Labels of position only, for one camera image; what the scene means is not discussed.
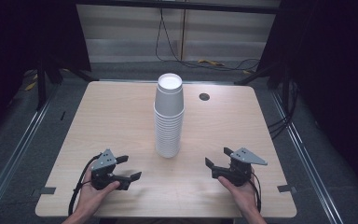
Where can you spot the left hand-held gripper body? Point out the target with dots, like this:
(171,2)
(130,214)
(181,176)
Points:
(101,179)

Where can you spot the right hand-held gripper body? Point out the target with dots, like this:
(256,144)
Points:
(240,172)

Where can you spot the stack of white paper cups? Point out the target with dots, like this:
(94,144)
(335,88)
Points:
(168,124)

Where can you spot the person's left hand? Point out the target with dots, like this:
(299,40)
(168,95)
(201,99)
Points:
(91,197)

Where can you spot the person's right hand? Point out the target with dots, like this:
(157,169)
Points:
(245,196)

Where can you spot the grey tape strip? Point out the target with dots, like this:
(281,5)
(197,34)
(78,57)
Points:
(286,188)
(45,190)

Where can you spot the round dark table grommet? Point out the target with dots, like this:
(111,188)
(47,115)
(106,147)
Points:
(204,96)

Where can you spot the black metal stand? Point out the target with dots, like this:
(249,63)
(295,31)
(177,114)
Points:
(41,84)
(261,73)

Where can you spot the yellow floor tape piece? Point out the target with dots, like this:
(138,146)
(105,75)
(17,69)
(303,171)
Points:
(30,86)
(211,62)

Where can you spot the black curtain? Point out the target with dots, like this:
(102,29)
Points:
(332,62)
(28,34)

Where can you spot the metal floor rail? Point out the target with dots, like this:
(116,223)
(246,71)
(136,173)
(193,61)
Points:
(15,155)
(304,155)

